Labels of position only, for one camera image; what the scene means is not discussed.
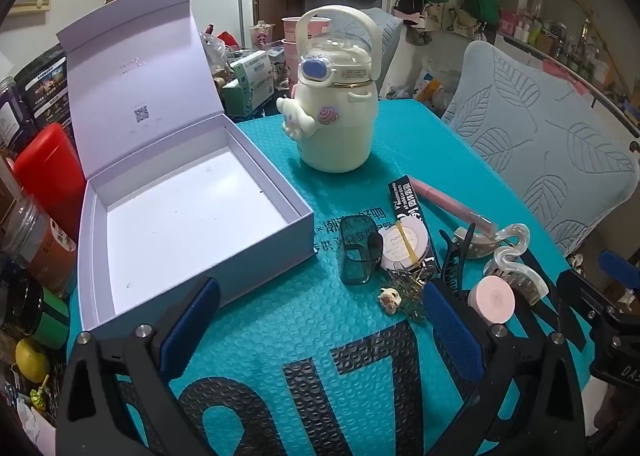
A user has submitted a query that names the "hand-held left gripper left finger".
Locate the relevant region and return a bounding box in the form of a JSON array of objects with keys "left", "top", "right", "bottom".
[{"left": 55, "top": 276, "right": 223, "bottom": 456}]

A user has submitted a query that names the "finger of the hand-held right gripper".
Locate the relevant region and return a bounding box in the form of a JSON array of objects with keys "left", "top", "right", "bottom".
[
  {"left": 599, "top": 250, "right": 640, "bottom": 287},
  {"left": 556, "top": 267, "right": 640, "bottom": 332}
]

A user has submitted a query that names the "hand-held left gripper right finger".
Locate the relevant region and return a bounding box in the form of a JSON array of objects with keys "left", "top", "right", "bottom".
[{"left": 422, "top": 281, "right": 586, "bottom": 456}]

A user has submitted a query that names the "pink round compact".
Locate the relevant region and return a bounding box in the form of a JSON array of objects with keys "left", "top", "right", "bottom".
[{"left": 468, "top": 276, "right": 517, "bottom": 324}]

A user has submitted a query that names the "black hair claw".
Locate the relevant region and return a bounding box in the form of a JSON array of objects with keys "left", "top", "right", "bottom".
[{"left": 439, "top": 223, "right": 481, "bottom": 297}]

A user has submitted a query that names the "wavy marbled hair claw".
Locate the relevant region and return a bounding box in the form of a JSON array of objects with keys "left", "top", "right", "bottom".
[{"left": 482, "top": 223, "right": 548, "bottom": 307}]

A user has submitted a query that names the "small clear hair clip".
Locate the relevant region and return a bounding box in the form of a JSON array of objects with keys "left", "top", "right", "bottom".
[{"left": 378, "top": 261, "right": 438, "bottom": 324}]

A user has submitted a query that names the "white hinged gift box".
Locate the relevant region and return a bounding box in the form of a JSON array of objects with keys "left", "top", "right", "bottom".
[{"left": 56, "top": 0, "right": 315, "bottom": 342}]

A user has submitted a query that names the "grey crescent hair clip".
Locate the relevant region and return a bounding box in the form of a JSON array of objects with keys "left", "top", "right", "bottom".
[{"left": 452, "top": 229, "right": 501, "bottom": 258}]

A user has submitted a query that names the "round white tin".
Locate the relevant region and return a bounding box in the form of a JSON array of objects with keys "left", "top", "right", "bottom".
[{"left": 378, "top": 217, "right": 431, "bottom": 269}]

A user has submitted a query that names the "pink gradient pen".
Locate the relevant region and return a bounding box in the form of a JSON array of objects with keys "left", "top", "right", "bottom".
[{"left": 410, "top": 177, "right": 496, "bottom": 232}]

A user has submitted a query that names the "black narrow carton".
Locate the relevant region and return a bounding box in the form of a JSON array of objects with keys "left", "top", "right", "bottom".
[{"left": 387, "top": 175, "right": 426, "bottom": 227}]

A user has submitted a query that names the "teal bubble mailer mat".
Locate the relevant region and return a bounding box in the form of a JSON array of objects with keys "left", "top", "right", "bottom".
[{"left": 67, "top": 99, "right": 596, "bottom": 456}]

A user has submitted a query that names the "dark jar green label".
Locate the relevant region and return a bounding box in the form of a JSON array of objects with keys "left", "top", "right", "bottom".
[{"left": 0, "top": 276, "right": 71, "bottom": 352}]

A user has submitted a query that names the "grey leaf pattern cushion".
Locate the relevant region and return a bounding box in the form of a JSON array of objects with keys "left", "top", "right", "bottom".
[{"left": 440, "top": 40, "right": 640, "bottom": 257}]

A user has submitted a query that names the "yellow lemon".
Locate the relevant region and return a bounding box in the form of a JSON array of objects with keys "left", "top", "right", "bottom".
[{"left": 15, "top": 339, "right": 51, "bottom": 383}]

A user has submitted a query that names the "orange-brown spice jar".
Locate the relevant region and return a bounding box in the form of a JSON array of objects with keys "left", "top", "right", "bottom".
[{"left": 0, "top": 191, "right": 78, "bottom": 297}]

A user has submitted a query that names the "red canister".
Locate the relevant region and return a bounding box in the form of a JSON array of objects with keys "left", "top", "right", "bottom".
[{"left": 12, "top": 123, "right": 87, "bottom": 242}]

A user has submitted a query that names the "cream cartoon water bottle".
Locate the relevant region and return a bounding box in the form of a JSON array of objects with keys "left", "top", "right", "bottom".
[{"left": 276, "top": 5, "right": 379, "bottom": 173}]

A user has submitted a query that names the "row of cosmetic bottles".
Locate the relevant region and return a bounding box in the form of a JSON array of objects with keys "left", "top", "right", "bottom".
[{"left": 500, "top": 11, "right": 640, "bottom": 107}]

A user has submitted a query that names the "green white carton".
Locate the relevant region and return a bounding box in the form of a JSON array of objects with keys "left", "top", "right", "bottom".
[{"left": 222, "top": 50, "right": 278, "bottom": 117}]

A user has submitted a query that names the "crumpled clear plastic bag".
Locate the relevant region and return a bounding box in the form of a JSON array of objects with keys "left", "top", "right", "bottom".
[{"left": 200, "top": 29, "right": 236, "bottom": 82}]

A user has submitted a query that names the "dark purple jar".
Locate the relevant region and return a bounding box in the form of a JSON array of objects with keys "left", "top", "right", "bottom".
[{"left": 0, "top": 76, "right": 36, "bottom": 152}]

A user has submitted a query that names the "dark printed snack box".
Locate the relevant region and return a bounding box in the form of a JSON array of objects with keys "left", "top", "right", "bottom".
[{"left": 15, "top": 44, "right": 76, "bottom": 137}]

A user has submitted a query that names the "panda print cup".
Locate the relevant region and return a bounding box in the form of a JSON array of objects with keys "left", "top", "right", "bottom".
[{"left": 250, "top": 22, "right": 276, "bottom": 50}]

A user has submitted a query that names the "light blue leaf-pattern chair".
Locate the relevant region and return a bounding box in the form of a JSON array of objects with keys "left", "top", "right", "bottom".
[{"left": 345, "top": 7, "right": 406, "bottom": 100}]

